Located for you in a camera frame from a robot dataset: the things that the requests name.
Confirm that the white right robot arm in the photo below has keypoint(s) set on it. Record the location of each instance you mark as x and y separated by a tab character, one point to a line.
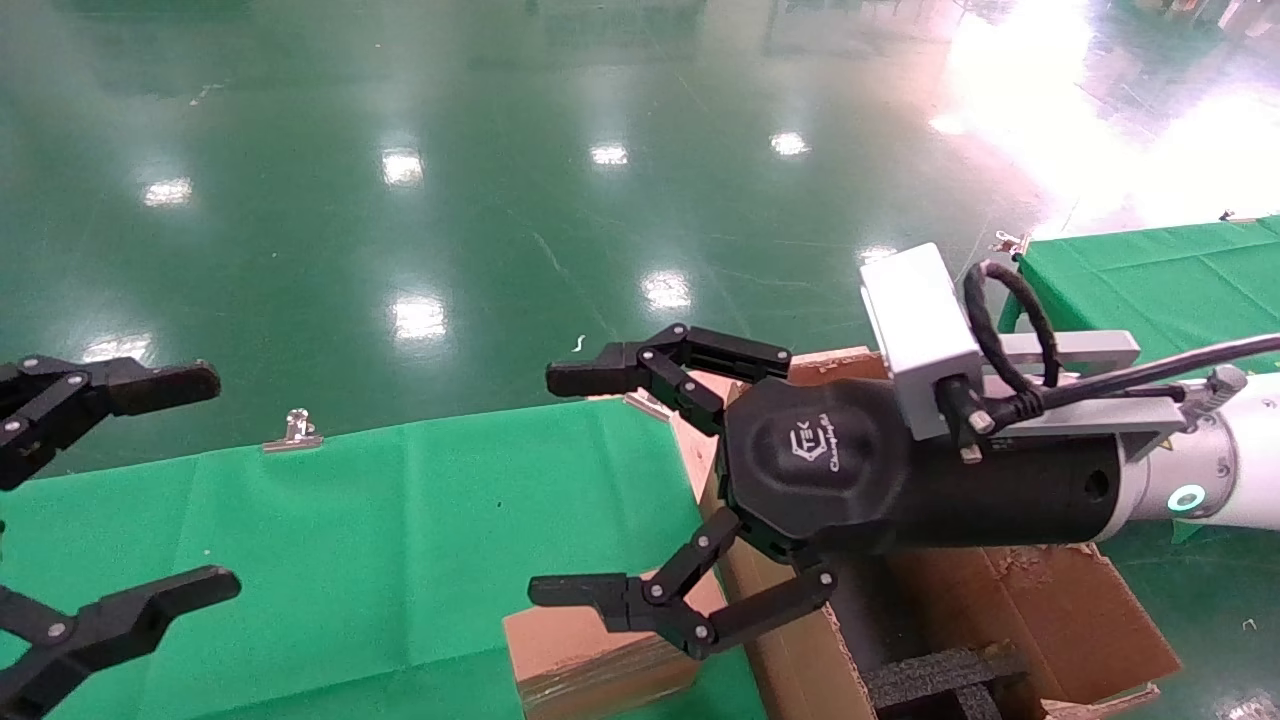
1250	450

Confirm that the black foam insert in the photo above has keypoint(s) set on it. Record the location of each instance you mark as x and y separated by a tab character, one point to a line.
930	675

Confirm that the large green tablecloth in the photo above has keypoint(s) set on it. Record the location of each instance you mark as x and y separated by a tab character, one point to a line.
400	550

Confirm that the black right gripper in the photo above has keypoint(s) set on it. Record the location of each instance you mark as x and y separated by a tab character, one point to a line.
820	470

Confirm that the large open cardboard carton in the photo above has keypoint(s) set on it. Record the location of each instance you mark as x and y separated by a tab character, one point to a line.
1060	610

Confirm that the metal binder clip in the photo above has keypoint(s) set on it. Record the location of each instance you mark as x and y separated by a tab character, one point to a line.
292	432
650	404
1010	243
1235	216

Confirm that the grey camera mounting bracket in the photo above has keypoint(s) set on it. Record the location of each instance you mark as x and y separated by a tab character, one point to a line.
1100	348

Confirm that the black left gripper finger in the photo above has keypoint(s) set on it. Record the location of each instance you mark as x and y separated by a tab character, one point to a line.
120	620
150	385

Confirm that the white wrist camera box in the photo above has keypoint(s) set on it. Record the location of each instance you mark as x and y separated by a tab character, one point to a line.
920	320

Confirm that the green tablecloth with hanging corner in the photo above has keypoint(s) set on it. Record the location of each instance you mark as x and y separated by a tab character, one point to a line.
1150	280

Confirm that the small cardboard box with hole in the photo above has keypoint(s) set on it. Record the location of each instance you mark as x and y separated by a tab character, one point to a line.
580	665

